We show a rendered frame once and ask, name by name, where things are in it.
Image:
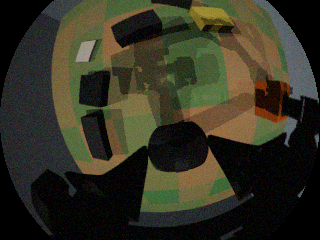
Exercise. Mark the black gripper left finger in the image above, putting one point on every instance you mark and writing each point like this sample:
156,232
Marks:
122,187

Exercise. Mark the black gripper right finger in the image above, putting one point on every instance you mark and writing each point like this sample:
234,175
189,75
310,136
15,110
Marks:
243,163

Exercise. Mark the yellow rectangular block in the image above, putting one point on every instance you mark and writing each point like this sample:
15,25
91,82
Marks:
211,19

